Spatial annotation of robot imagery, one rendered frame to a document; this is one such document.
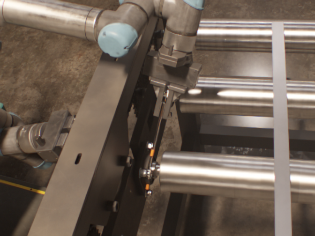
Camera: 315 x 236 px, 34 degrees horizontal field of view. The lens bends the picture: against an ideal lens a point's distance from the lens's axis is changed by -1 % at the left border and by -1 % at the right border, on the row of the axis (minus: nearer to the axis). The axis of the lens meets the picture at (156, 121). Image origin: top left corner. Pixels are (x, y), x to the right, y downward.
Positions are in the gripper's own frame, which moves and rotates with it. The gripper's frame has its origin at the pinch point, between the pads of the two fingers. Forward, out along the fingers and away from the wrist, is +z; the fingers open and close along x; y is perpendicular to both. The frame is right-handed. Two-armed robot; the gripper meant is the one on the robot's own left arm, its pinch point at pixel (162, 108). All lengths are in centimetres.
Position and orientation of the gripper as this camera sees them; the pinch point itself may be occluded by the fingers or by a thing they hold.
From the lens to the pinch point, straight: 127.3
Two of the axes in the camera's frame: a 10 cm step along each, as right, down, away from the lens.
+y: 2.5, -3.8, 8.9
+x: -9.5, -2.9, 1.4
